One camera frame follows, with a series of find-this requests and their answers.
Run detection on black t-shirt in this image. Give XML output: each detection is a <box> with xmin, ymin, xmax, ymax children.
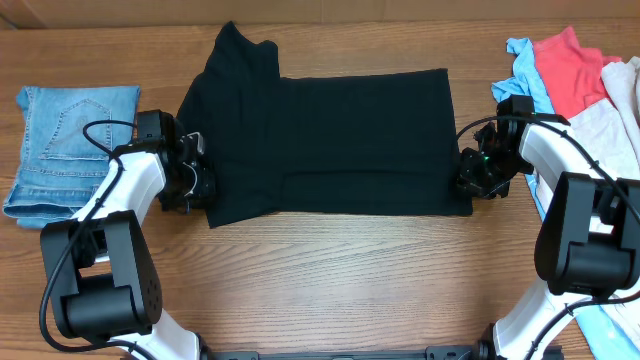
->
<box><xmin>178</xmin><ymin>23</ymin><xmax>472</xmax><ymax>227</ymax></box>

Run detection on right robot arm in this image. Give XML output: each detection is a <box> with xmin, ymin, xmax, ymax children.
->
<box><xmin>455</xmin><ymin>95</ymin><xmax>639</xmax><ymax>359</ymax></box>

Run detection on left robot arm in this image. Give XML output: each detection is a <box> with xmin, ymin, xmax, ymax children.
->
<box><xmin>39</xmin><ymin>110</ymin><xmax>216</xmax><ymax>359</ymax></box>

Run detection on beige garment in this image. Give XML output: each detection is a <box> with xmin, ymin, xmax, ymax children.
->
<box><xmin>532</xmin><ymin>56</ymin><xmax>640</xmax><ymax>336</ymax></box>

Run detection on red garment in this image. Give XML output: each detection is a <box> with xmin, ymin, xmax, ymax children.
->
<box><xmin>533</xmin><ymin>26</ymin><xmax>622</xmax><ymax>119</ymax></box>

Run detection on folded blue denim jeans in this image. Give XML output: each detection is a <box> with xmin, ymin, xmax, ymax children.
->
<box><xmin>3</xmin><ymin>86</ymin><xmax>140</xmax><ymax>229</ymax></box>

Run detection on light blue garment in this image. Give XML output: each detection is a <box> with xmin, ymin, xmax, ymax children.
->
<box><xmin>491</xmin><ymin>38</ymin><xmax>639</xmax><ymax>359</ymax></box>

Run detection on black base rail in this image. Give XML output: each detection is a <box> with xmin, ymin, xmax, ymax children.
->
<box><xmin>203</xmin><ymin>345</ymin><xmax>474</xmax><ymax>360</ymax></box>

